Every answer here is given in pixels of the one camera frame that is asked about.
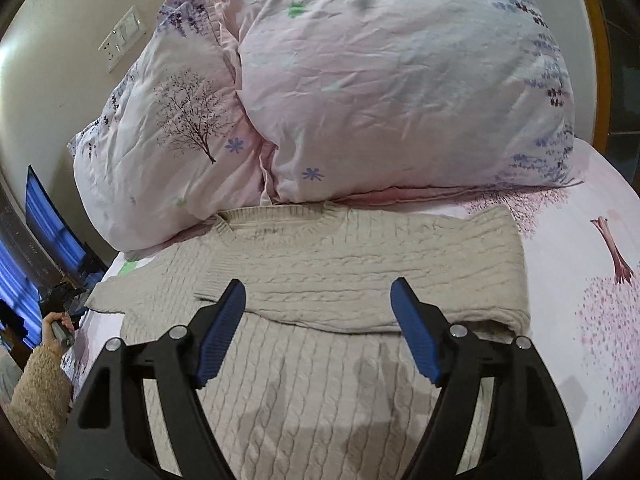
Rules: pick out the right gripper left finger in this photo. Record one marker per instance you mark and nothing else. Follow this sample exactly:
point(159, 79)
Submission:
point(108, 434)

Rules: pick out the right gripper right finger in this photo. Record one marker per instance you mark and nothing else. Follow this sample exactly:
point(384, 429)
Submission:
point(528, 435)

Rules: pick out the beige cable-knit sweater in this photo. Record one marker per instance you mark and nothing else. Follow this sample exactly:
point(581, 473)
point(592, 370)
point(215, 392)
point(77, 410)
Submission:
point(318, 382)

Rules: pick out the left forearm, beige fleece sleeve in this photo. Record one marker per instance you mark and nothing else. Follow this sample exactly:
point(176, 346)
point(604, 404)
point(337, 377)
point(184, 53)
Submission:
point(39, 406)

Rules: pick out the person's left hand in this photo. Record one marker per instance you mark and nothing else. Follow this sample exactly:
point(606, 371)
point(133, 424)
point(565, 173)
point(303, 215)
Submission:
point(58, 333)

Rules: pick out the pink floral bed sheet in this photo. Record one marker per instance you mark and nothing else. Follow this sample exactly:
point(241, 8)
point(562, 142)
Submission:
point(581, 253)

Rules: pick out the blue striped curtain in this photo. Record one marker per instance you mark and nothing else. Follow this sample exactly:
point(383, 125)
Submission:
point(24, 267)

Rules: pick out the pink floral pillow, left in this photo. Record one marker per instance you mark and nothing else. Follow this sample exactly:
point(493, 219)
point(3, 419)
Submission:
point(173, 144)

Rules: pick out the pink floral pillow, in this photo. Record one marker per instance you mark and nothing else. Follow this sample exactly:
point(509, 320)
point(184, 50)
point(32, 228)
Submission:
point(387, 100)
point(173, 144)

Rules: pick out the pink floral pillow, right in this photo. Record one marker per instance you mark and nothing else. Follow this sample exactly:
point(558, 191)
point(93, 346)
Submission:
point(387, 100)

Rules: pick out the orange wooden door frame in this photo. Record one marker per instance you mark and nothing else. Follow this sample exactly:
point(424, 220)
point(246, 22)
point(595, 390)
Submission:
point(602, 65)

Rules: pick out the white wall switch plate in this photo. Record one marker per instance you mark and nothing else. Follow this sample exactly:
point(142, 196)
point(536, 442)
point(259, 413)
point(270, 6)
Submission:
point(122, 37)

